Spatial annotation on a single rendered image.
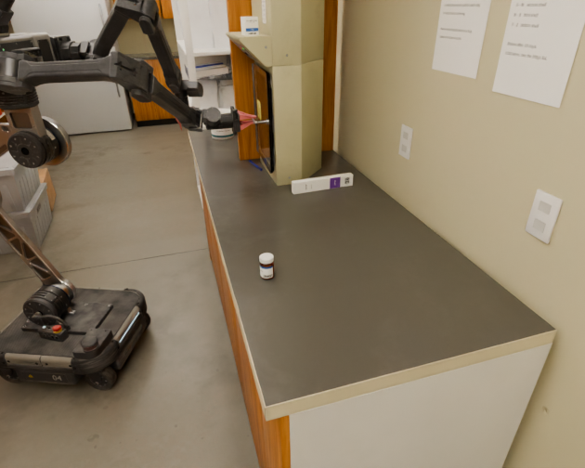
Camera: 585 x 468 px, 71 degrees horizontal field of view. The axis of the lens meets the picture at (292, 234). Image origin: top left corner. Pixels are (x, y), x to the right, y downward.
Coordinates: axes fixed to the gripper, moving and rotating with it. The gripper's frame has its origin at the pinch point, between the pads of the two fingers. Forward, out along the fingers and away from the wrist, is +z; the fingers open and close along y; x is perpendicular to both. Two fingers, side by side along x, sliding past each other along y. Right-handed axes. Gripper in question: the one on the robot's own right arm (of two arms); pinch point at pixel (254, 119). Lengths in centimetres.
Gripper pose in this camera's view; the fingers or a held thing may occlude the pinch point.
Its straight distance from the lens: 173.7
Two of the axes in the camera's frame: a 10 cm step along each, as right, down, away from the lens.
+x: -2.8, -5.0, 8.2
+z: 9.6, -1.4, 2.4
